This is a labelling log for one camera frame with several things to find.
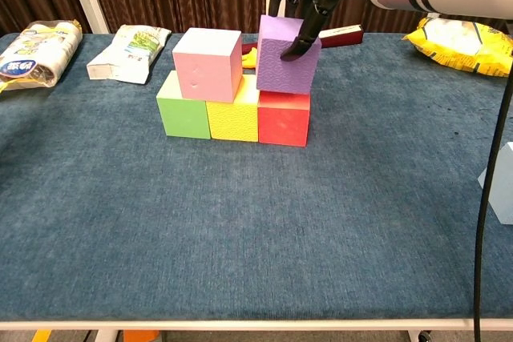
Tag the light blue cube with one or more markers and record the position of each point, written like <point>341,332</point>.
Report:
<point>503,190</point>

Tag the black caster wheel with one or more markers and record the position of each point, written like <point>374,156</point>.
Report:
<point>425,336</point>

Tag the yellow block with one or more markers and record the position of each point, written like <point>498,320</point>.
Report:
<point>232,121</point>

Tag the purple cube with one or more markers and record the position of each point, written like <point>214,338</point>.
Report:
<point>280,73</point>

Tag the white table frame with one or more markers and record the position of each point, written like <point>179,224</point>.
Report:
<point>256,325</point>

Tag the white green snack package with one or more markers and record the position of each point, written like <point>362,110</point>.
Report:
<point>132,53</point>

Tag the yellow white snack bag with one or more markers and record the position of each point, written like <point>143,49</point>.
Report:
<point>36,53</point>

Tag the orange plastic object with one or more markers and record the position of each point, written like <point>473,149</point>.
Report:
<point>140,336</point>

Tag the yellow rubber chicken toy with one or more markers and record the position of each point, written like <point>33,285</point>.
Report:
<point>249,59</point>

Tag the dark red folded fan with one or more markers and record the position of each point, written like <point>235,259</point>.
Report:
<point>344,37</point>

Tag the green block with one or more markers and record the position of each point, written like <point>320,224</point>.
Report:
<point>182,117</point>

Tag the red block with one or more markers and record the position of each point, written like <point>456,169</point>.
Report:
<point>282,123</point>

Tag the pink block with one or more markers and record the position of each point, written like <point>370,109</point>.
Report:
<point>204,69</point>

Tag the blue felt table cloth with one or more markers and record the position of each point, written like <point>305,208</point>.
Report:
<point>256,238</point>

